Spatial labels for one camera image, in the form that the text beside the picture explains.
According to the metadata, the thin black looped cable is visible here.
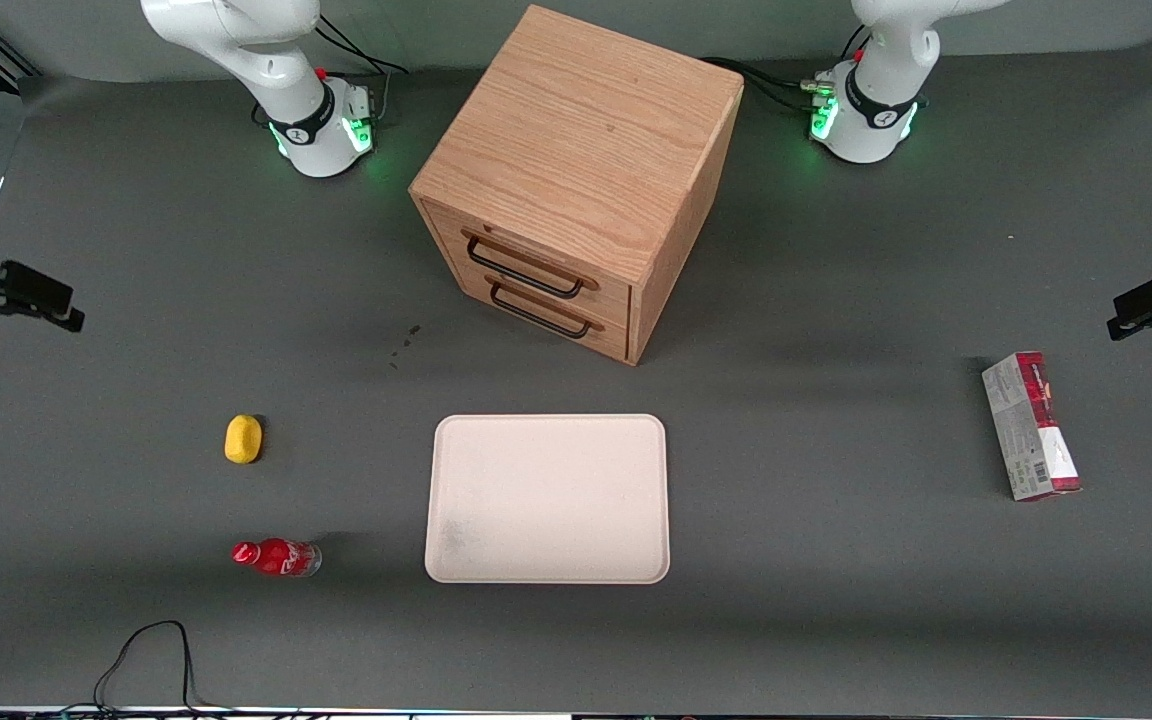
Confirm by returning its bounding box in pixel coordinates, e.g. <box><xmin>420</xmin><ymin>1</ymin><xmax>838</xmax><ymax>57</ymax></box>
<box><xmin>94</xmin><ymin>621</ymin><xmax>237</xmax><ymax>717</ymax></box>

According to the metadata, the red coke bottle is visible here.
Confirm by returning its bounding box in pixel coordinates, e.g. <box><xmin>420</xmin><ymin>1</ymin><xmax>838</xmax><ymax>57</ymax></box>
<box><xmin>231</xmin><ymin>538</ymin><xmax>323</xmax><ymax>578</ymax></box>

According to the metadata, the wooden two-drawer cabinet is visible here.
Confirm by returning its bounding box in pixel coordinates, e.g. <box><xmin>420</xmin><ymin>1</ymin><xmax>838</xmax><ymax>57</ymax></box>
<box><xmin>409</xmin><ymin>5</ymin><xmax>745</xmax><ymax>367</ymax></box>

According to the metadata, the yellow lemon-shaped toy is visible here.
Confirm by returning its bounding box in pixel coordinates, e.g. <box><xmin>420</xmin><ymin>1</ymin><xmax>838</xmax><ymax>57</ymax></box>
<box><xmin>225</xmin><ymin>415</ymin><xmax>264</xmax><ymax>465</ymax></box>

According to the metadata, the black drawer handle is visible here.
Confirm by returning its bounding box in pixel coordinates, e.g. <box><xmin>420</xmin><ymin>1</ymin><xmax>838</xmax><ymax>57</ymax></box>
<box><xmin>463</xmin><ymin>232</ymin><xmax>587</xmax><ymax>299</ymax></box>
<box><xmin>489</xmin><ymin>283</ymin><xmax>595</xmax><ymax>339</ymax></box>

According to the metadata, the red and grey carton box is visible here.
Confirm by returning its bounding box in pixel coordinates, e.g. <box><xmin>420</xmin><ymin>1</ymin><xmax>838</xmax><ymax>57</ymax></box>
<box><xmin>982</xmin><ymin>351</ymin><xmax>1083</xmax><ymax>502</ymax></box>

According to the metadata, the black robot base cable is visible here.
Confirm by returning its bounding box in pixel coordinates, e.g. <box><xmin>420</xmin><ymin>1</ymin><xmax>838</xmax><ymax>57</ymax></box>
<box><xmin>701</xmin><ymin>25</ymin><xmax>872</xmax><ymax>113</ymax></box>
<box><xmin>314</xmin><ymin>14</ymin><xmax>410</xmax><ymax>123</ymax></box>

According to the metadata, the cream plastic tray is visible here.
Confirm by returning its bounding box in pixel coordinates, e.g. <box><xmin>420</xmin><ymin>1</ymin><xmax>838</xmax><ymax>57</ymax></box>
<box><xmin>425</xmin><ymin>414</ymin><xmax>671</xmax><ymax>585</ymax></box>

